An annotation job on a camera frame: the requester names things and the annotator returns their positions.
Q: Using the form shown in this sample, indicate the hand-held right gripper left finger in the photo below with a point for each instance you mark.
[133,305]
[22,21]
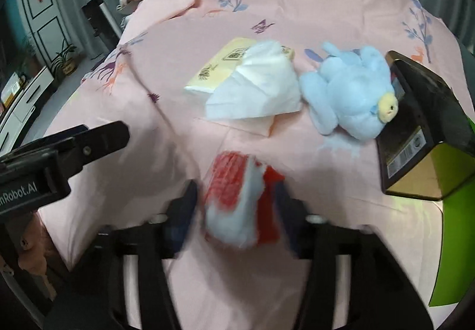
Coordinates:
[183,218]

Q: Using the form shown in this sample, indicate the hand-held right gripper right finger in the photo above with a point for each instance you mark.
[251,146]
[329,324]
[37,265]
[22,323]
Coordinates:
[287,218]

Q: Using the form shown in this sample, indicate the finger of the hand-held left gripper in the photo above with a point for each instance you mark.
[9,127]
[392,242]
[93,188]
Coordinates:
[52,140]
[104,140]

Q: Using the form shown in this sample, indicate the red and white plush toy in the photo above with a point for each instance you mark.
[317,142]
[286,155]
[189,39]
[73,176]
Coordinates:
[237,204]

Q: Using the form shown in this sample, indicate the person's left hand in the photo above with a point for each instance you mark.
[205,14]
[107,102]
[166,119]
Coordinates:
[35,248]

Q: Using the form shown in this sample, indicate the white cabinet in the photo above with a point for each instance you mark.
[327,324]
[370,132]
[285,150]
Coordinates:
[26,111]

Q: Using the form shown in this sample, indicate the pink printed blanket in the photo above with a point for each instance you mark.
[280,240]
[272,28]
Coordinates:
[148,152]

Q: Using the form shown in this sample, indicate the yellow box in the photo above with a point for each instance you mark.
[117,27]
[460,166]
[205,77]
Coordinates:
[13,89]

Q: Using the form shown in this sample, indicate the potted plant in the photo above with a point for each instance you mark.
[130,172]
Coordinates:
[65,61]

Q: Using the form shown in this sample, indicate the black upright vacuum cleaner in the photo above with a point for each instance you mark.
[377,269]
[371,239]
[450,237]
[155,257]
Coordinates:
[100,22]

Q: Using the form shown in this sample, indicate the white tissue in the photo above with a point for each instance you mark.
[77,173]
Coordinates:
[259,89]

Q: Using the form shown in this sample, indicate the yellow tissue pack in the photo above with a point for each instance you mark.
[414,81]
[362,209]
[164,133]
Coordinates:
[219,66]

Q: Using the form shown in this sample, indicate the blue plush toy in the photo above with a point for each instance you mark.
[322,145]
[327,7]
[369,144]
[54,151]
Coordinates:
[345,92]

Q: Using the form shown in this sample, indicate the black box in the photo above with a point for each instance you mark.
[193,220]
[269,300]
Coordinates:
[419,111]

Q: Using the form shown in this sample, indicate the green box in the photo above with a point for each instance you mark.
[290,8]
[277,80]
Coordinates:
[456,241]

